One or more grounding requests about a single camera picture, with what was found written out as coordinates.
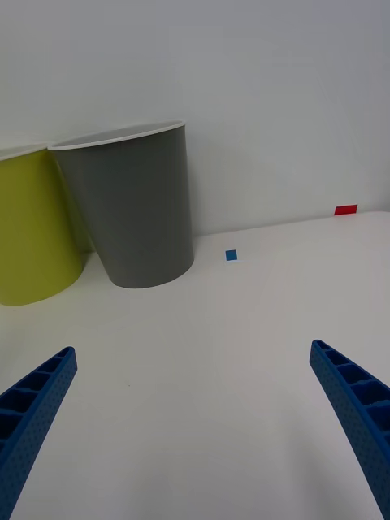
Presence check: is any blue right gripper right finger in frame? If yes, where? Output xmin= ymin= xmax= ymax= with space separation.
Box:
xmin=310 ymin=339 xmax=390 ymax=520

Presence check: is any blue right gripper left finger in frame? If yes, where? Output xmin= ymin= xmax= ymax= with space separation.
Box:
xmin=0 ymin=345 xmax=78 ymax=520

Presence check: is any yellow-green plastic bin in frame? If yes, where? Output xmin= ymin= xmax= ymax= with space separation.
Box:
xmin=0 ymin=145 xmax=86 ymax=306

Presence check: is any grey plastic bin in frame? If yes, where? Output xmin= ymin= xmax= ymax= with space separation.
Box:
xmin=47 ymin=119 xmax=195 ymax=289

